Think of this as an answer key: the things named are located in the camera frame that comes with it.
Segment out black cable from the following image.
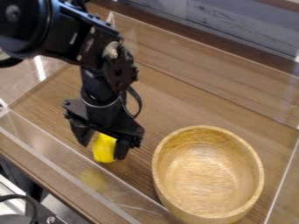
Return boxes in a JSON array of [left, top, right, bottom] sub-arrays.
[[0, 193, 40, 224]]

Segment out clear acrylic corner bracket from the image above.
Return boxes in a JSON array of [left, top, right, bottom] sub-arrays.
[[107, 11, 117, 29]]

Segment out black base with screw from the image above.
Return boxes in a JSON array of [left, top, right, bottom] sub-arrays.
[[38, 204, 79, 224]]

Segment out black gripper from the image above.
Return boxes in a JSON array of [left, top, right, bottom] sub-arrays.
[[63, 95, 146, 160]]

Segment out clear acrylic enclosure wall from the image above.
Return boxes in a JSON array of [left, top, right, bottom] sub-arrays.
[[0, 4, 299, 224]]

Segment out brown wooden bowl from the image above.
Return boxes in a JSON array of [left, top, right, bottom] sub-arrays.
[[153, 125, 266, 224]]

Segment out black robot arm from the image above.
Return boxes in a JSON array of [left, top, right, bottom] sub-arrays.
[[0, 0, 145, 161]]

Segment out yellow lemon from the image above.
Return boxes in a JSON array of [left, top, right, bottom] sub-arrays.
[[93, 133, 118, 164]]

